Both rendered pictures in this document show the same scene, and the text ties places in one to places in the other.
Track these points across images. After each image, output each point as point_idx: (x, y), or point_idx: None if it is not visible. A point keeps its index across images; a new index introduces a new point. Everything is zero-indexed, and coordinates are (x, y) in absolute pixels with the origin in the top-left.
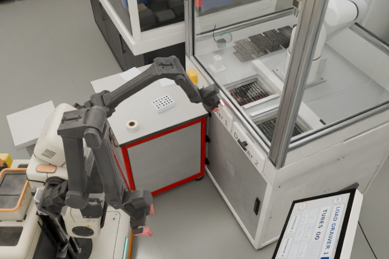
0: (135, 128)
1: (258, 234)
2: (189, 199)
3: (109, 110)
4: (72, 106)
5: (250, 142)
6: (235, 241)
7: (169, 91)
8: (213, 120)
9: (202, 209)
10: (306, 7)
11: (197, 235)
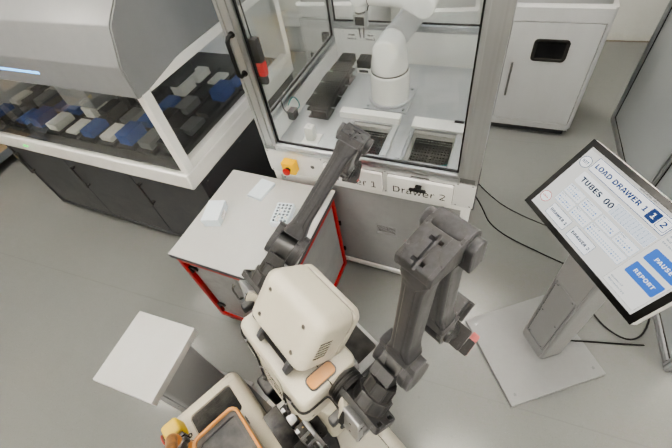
0: None
1: None
2: (351, 296)
3: (308, 242)
4: (243, 277)
5: (424, 181)
6: None
7: (273, 198)
8: (340, 196)
9: (372, 295)
10: None
11: (392, 321)
